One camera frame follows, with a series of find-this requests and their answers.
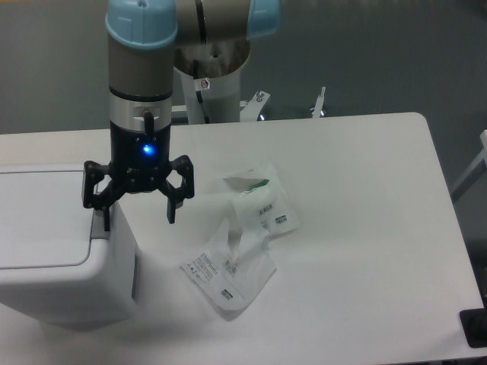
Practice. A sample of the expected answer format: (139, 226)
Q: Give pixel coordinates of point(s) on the white levelling foot with bolt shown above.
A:
(319, 108)

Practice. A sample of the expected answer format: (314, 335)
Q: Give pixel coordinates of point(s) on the black clamp at table corner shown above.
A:
(474, 327)

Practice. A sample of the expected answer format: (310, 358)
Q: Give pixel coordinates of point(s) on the white frame at right edge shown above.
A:
(471, 174)

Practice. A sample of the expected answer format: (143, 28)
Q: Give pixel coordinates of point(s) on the white push-lid trash can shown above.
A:
(62, 263)

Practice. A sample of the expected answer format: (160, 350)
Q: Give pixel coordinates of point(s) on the white pedestal base frame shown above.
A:
(250, 110)

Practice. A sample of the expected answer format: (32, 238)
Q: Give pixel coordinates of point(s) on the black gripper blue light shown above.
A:
(139, 163)

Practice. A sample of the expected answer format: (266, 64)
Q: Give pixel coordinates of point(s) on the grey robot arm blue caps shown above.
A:
(142, 38)

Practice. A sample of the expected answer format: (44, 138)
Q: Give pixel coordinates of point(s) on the lower white plastic package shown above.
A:
(232, 278)

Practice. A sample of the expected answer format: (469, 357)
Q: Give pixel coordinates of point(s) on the upper torn white plastic package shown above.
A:
(261, 200)

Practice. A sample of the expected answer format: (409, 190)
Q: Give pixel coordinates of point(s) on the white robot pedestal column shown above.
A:
(210, 76)

